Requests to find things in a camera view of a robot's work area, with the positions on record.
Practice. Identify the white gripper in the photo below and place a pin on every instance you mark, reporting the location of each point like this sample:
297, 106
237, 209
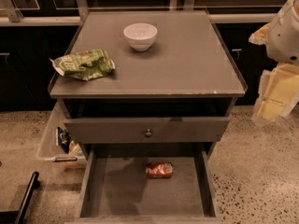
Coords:
284, 37

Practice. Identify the red coke can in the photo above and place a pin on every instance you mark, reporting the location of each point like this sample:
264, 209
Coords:
159, 170

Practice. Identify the closed grey top drawer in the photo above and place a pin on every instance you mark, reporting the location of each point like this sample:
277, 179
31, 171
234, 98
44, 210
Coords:
132, 130

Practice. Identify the grey drawer cabinet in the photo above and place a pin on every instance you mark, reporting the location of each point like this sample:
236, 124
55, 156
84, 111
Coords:
186, 73

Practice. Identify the round metal drawer knob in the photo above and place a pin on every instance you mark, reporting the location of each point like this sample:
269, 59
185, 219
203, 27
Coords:
148, 133

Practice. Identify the open grey middle drawer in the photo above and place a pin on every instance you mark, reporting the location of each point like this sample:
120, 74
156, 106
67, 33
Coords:
116, 190

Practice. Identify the white ceramic bowl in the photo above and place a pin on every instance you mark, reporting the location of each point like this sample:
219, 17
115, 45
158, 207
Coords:
140, 36

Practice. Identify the green chip bag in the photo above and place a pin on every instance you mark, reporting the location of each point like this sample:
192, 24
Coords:
85, 65

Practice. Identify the dark snack package in bin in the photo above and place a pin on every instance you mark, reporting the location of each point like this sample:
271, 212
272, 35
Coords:
63, 139

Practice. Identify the black bar bottom left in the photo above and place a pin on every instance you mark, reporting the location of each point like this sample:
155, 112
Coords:
32, 185

